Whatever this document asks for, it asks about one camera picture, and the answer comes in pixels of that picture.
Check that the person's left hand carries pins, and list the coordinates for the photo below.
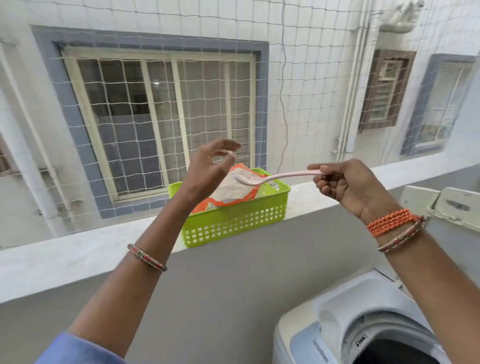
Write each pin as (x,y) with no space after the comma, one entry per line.
(206,172)

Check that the person's right hand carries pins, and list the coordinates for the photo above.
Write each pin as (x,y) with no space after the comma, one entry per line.
(356,187)

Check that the orange detergent packet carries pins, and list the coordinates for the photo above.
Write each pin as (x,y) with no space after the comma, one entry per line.
(232,191)

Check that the pink plastic spoon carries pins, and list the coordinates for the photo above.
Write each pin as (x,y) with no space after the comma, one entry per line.
(285,175)

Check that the washing machine lid with window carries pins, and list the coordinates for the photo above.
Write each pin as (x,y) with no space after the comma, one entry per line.
(455,204)

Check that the cream and blue washing machine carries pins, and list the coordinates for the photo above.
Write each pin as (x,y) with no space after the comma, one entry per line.
(330,318)

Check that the person's left forearm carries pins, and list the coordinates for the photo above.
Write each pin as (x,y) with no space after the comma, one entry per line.
(123,292)

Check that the person's right forearm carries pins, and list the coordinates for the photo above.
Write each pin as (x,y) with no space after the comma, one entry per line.
(438,292)

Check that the green plastic basket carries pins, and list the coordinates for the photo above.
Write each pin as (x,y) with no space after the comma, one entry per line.
(232,225)

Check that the thin beaded bangle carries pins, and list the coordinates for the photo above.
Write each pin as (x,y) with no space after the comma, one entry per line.
(401,238)
(148,258)

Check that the white drain pipes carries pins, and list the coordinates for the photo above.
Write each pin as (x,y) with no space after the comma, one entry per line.
(354,93)

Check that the blue tiled narrow window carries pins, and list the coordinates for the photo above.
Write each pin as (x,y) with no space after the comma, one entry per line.
(416,112)

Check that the window with metal grille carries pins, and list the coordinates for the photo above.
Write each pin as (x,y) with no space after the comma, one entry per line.
(386,90)

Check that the large cream framed window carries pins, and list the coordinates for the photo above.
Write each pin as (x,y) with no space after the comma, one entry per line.
(75,112)

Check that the thick white drain pipe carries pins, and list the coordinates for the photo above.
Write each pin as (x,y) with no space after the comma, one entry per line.
(33,180)

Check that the lavender blue tunic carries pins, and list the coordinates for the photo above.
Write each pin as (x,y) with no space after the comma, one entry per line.
(75,350)

